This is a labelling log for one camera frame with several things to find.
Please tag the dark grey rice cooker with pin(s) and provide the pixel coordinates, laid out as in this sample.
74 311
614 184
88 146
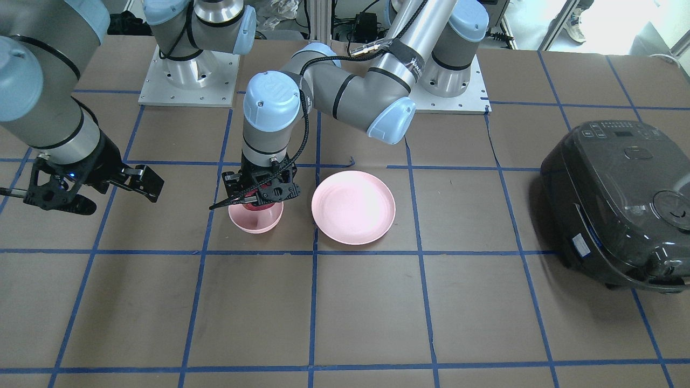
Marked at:
619 193

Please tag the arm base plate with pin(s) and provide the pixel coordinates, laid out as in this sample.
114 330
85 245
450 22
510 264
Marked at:
441 91
205 81

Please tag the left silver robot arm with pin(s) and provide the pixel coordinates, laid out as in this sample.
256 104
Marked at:
424 61

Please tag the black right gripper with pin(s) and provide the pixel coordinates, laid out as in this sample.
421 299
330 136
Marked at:
104 159

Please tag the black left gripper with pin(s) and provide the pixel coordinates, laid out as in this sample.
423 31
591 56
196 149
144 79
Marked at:
233 182

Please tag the pink plate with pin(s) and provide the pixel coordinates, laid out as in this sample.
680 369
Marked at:
353 207

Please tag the red apple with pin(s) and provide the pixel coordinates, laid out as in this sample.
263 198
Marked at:
255 206

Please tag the pink bowl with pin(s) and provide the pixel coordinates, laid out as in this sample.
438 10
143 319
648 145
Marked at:
256 221

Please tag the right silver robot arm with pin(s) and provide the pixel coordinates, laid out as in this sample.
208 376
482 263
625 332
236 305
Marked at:
46 47

